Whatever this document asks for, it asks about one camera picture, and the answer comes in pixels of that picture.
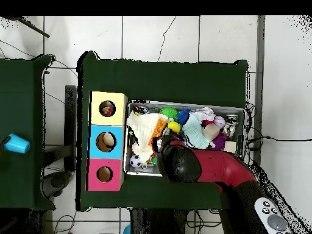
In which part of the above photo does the mint knitted cloth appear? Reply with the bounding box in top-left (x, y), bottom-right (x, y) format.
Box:
top-left (182, 113), bottom-right (211, 150)

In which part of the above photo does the multicoloured patterned cloth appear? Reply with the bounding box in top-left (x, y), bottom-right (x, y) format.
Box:
top-left (101, 105), bottom-right (115, 117)

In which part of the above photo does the wooden box with three holes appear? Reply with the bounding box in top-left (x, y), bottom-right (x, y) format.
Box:
top-left (86, 91), bottom-right (128, 192)

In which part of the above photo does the shallow mesh bin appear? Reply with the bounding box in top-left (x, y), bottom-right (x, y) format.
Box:
top-left (122, 99), bottom-right (246, 177)

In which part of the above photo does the orange plastic brick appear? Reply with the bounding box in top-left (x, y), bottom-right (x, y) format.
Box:
top-left (148, 118), bottom-right (168, 147)

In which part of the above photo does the cream knitted cloth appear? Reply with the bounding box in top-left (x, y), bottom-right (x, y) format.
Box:
top-left (126, 110), bottom-right (169, 164)

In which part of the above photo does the yellow ball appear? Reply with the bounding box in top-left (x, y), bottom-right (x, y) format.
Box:
top-left (167, 121), bottom-right (182, 133)

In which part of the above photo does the green spiky ball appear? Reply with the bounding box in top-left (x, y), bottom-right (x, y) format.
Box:
top-left (159, 106), bottom-right (179, 122)

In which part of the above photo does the blue spiky ball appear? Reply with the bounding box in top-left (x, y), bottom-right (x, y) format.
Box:
top-left (177, 108), bottom-right (192, 126)

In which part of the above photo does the black white soccer ball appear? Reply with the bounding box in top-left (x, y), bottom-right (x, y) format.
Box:
top-left (129, 154), bottom-right (143, 168)

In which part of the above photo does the dark green tablecloth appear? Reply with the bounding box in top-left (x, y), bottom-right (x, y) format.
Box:
top-left (76, 50), bottom-right (249, 212)

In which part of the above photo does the white baseball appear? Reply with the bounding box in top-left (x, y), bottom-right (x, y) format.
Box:
top-left (213, 116), bottom-right (227, 129)

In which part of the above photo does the blue plastic cup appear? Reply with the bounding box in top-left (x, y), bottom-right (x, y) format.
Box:
top-left (3, 133), bottom-right (31, 154)

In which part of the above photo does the green covered side table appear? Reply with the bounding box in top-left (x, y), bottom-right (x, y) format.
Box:
top-left (0, 54), bottom-right (56, 211)

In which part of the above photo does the dark grey rod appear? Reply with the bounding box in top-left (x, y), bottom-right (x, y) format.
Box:
top-left (14, 16), bottom-right (51, 38)

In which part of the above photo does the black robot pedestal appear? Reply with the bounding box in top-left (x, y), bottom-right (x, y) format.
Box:
top-left (130, 208), bottom-right (190, 234)

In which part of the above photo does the black cable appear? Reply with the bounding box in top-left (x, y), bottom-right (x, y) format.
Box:
top-left (246, 135), bottom-right (312, 151)

